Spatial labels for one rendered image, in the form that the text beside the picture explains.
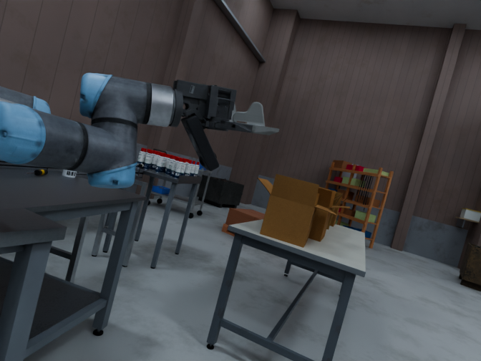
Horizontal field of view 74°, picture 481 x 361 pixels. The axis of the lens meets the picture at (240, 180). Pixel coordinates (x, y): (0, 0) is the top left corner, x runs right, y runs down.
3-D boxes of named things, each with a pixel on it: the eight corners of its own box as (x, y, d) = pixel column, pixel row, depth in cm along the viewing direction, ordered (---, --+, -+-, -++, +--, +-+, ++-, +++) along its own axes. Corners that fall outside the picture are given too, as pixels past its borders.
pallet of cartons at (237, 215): (301, 251, 559) (308, 228, 557) (283, 257, 481) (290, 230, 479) (242, 229, 619) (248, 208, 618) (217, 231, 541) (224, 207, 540)
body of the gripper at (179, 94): (240, 90, 61) (179, 78, 56) (234, 135, 63) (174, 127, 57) (225, 92, 68) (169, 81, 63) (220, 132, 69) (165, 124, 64)
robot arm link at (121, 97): (79, 126, 56) (82, 80, 58) (143, 133, 61) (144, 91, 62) (78, 112, 49) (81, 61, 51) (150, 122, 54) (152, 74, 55)
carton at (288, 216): (258, 223, 232) (270, 172, 230) (327, 244, 218) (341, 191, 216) (242, 228, 191) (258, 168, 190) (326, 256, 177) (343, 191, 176)
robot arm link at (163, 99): (149, 125, 56) (142, 122, 63) (175, 128, 58) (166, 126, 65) (153, 81, 54) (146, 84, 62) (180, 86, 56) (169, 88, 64)
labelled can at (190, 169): (154, 167, 375) (159, 151, 374) (200, 180, 365) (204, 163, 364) (135, 166, 329) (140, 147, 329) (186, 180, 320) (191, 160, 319)
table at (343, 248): (282, 272, 400) (298, 213, 397) (346, 296, 370) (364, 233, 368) (196, 347, 195) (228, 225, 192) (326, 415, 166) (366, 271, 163)
